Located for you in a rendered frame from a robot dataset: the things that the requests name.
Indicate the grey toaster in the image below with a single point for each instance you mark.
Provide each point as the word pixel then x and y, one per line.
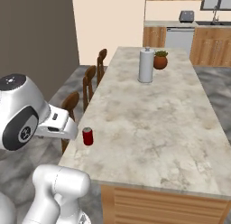
pixel 186 16

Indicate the potted plant in terracotta pot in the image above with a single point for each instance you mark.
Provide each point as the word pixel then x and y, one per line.
pixel 160 62

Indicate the brown wooden chair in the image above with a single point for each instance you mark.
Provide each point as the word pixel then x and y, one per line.
pixel 71 101
pixel 89 75
pixel 102 57

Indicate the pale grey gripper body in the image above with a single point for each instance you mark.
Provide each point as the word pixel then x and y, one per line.
pixel 71 129

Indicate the dark framed window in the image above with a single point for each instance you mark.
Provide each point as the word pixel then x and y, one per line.
pixel 216 0

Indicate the wide wooden cupboard run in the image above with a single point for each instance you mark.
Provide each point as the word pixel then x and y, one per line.
pixel 212 47

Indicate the white paper towel roll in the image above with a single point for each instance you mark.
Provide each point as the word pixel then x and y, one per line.
pixel 146 66

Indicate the narrow wooden cupboard run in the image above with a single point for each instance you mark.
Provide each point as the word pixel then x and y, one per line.
pixel 154 36

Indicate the metal sink tap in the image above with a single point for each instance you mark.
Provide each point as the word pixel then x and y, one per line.
pixel 215 14

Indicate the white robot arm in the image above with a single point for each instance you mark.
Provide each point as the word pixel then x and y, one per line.
pixel 21 101

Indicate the dark sink basin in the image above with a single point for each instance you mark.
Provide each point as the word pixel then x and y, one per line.
pixel 213 23

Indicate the white dishwasher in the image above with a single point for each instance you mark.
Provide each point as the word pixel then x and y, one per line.
pixel 180 41

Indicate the wooden kitchen island base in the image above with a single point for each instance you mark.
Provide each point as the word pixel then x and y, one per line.
pixel 162 205

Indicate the red soda can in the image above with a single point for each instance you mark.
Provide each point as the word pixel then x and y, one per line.
pixel 87 138

